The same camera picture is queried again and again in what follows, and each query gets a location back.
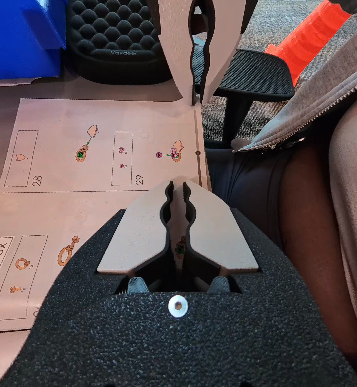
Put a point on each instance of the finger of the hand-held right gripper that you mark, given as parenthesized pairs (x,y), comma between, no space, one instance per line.
(226,36)
(175,36)

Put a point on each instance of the dark blue pants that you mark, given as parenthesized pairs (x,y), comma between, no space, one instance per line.
(245,181)

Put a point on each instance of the person in grey jacket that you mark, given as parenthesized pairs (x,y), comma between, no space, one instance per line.
(332,75)

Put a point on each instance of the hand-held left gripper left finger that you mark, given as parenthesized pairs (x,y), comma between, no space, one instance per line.
(133,235)

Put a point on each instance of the person's bare torso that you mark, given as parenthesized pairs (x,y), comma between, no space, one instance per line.
(311,226)

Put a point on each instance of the black mesh office chair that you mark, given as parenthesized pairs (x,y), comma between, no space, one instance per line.
(251,75)

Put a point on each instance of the black egg-crate foam cushion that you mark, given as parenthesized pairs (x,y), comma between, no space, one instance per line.
(115,30)

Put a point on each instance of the brick flower instruction booklet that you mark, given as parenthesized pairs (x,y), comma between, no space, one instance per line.
(75,181)

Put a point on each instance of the orange traffic cone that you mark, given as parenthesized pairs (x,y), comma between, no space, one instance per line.
(305,39)

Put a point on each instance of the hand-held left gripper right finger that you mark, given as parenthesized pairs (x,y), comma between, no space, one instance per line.
(217,232)

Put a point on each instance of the blue plastic bin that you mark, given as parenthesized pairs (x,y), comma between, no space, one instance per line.
(21,36)

